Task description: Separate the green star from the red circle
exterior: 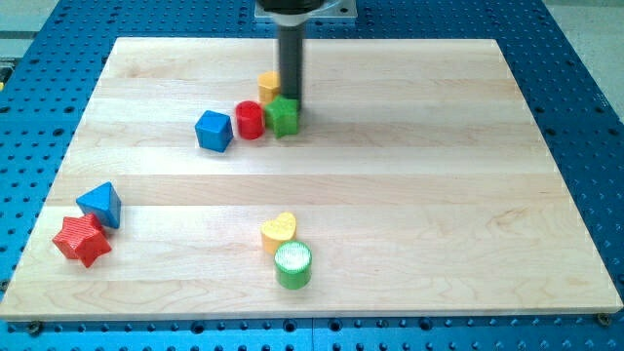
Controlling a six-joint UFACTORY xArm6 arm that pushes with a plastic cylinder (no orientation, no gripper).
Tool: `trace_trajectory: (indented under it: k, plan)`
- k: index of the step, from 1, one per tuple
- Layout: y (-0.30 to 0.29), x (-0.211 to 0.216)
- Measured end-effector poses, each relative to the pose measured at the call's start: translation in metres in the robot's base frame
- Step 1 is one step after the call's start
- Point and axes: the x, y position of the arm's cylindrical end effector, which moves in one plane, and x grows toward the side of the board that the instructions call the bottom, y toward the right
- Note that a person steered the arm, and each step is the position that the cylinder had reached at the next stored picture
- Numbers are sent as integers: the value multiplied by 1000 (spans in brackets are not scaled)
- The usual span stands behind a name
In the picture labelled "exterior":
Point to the green cylinder block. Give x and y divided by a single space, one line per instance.
292 262

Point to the red star block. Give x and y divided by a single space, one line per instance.
82 238

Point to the blue triangle block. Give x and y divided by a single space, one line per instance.
104 202

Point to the light wooden board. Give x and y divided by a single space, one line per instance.
418 178

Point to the yellow pentagon block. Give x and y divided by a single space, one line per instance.
268 86

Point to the green star block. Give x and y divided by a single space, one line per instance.
281 116

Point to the black robot end flange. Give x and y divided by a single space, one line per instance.
290 12

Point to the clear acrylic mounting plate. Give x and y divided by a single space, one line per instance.
331 10

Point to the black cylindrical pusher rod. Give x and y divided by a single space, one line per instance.
290 55

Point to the blue cube block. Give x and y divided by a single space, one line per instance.
214 131

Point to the red cylinder block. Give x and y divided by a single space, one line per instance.
249 119

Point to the yellow heart block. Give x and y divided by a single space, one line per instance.
274 232

